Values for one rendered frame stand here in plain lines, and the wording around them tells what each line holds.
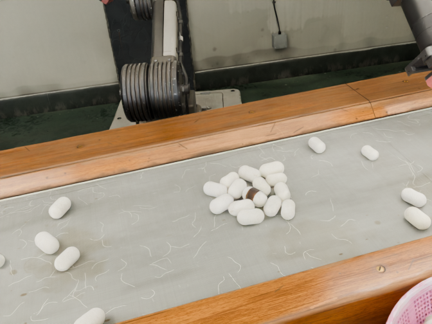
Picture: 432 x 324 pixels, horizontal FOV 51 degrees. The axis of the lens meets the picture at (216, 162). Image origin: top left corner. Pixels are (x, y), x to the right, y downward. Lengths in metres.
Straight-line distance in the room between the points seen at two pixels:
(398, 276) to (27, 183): 0.53
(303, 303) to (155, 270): 0.18
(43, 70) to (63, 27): 0.28
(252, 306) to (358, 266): 0.13
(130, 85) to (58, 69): 1.80
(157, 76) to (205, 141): 0.27
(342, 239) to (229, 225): 0.14
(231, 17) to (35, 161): 2.07
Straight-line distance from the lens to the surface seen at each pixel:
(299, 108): 0.83
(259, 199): 0.61
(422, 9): 0.78
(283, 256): 0.56
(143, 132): 0.79
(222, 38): 2.73
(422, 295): 0.52
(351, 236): 0.59
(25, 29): 2.71
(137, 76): 0.97
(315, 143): 0.74
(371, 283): 0.51
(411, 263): 0.54
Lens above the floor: 1.14
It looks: 33 degrees down
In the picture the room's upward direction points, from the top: 5 degrees counter-clockwise
